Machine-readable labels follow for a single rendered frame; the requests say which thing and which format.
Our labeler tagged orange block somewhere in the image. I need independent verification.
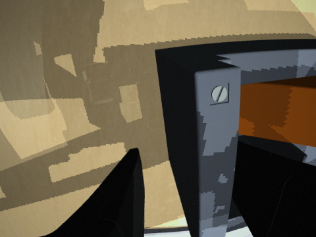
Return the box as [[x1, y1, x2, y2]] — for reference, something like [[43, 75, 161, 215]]
[[239, 76, 316, 147]]

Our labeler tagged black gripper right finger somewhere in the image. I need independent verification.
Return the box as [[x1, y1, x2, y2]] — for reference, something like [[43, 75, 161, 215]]
[[232, 140, 316, 237]]

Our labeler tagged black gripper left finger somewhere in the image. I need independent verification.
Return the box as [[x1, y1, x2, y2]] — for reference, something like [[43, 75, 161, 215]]
[[40, 148, 145, 237]]

